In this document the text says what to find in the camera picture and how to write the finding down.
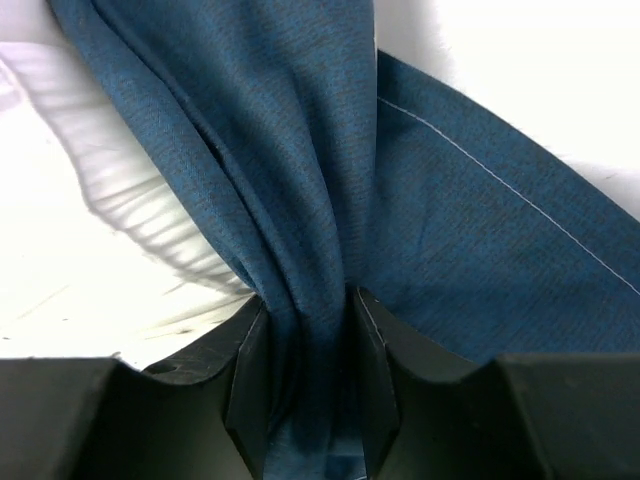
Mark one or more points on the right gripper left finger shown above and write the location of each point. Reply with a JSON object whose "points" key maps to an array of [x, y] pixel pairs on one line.
{"points": [[201, 413]]}

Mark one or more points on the blue patterned pillowcase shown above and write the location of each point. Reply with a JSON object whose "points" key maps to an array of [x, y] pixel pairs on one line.
{"points": [[312, 164]]}

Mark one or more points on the white pillow insert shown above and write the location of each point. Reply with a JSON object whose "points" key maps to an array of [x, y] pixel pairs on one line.
{"points": [[98, 256]]}

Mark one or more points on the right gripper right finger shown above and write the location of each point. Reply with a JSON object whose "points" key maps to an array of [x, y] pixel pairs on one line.
{"points": [[427, 413]]}

